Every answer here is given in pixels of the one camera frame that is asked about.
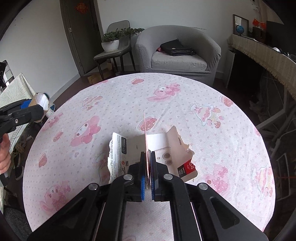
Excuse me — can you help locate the person's left hand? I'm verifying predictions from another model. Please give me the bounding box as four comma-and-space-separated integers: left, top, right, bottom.
0, 133, 11, 174

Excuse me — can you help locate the torn white card packaging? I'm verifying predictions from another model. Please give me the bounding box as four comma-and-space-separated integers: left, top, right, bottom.
108, 110, 200, 186

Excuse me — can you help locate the pink cartoon tablecloth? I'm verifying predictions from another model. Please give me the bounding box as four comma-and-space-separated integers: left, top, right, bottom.
23, 73, 275, 240

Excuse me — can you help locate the black monitor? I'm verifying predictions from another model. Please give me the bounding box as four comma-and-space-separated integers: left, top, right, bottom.
264, 21, 295, 55

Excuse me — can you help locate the grey armchair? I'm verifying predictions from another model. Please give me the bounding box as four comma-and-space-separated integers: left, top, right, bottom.
135, 25, 221, 86

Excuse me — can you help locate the cardboard box on floor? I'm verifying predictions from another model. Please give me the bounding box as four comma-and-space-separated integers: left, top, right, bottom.
87, 62, 114, 84

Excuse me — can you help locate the grey dining chair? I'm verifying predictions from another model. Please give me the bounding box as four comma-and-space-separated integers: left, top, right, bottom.
93, 20, 136, 76

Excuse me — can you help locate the blue cartoon tissue pack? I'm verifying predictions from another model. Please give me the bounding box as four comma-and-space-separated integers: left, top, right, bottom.
29, 92, 56, 118

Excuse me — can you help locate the black handbag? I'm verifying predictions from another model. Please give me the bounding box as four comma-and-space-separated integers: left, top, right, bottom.
160, 39, 196, 56

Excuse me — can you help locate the potted bonsai white pot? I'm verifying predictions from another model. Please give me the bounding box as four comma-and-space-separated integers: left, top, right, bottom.
101, 27, 144, 53

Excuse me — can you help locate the framed picture with globe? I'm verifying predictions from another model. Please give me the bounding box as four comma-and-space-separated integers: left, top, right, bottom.
233, 14, 249, 37

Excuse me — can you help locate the red fu door sticker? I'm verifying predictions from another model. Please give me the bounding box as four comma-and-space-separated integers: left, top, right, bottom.
75, 2, 89, 15

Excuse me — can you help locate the dark wooden door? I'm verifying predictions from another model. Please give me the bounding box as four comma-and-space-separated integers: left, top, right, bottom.
60, 0, 103, 76

